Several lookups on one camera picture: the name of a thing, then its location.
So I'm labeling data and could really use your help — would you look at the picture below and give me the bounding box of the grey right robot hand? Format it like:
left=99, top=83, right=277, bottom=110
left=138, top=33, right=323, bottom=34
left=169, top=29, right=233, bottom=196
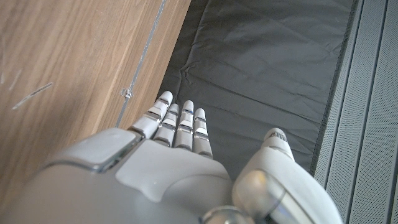
left=0, top=90, right=343, bottom=224

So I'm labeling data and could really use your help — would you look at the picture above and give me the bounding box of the black fabric backdrop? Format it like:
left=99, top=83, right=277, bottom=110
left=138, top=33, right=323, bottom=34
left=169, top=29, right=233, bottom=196
left=156, top=0, right=359, bottom=182

